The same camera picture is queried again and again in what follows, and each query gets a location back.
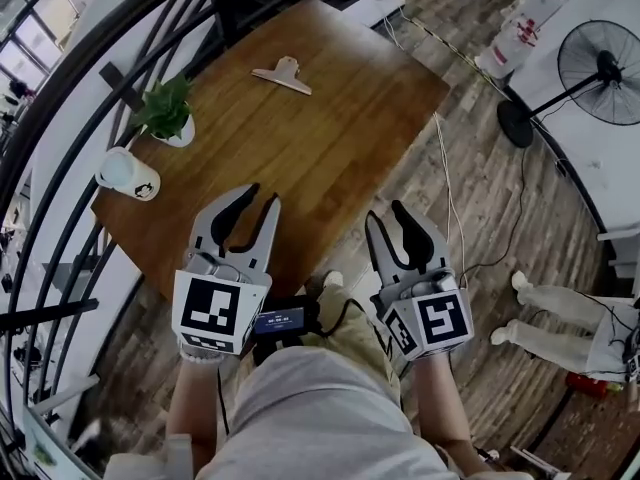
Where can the green plant in white pot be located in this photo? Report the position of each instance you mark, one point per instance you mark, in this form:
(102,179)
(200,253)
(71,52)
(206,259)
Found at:
(167,113)

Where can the person's white shoe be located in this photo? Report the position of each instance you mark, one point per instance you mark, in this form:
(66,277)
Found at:
(333,279)

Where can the person's right forearm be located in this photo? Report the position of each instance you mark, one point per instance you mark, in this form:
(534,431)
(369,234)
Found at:
(442,398)

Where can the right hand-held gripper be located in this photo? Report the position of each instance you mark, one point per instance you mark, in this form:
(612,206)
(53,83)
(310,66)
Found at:
(445,318)

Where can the red fire extinguisher box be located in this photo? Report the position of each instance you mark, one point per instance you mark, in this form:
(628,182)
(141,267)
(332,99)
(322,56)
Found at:
(592,384)

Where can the person's grey shirt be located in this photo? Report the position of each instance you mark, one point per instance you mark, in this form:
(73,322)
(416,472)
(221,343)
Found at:
(320,418)

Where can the black standing fan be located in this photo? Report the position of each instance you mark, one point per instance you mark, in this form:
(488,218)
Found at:
(600,78)

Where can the person's left forearm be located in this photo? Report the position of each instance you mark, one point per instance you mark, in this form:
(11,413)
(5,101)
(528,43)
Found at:
(195,403)

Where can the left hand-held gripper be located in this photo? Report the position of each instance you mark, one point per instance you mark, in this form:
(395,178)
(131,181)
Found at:
(210,308)

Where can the white container with red label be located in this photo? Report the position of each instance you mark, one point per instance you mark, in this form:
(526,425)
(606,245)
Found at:
(510,43)

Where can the black metal stair railing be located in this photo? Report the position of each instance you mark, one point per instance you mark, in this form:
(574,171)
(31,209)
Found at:
(75,118)

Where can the black device with screen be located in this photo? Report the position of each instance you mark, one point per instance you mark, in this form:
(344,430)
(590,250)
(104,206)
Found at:
(282,318)

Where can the white mug with cartoon print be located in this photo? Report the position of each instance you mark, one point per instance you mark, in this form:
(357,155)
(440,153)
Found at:
(130,178)

